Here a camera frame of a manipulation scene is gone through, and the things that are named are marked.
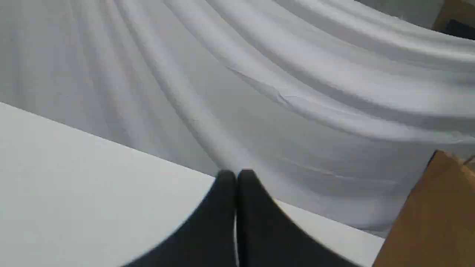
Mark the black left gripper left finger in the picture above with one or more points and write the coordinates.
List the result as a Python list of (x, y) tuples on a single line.
[(206, 238)]

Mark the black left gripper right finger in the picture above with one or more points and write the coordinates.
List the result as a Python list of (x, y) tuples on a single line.
[(267, 237)]

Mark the brown paper bag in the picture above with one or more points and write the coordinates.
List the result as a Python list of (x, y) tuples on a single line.
[(436, 226)]

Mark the white backdrop cloth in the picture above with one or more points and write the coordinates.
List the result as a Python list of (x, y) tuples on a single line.
[(338, 107)]

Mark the brown cardboard box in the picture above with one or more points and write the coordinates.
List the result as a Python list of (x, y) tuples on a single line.
[(456, 18)]

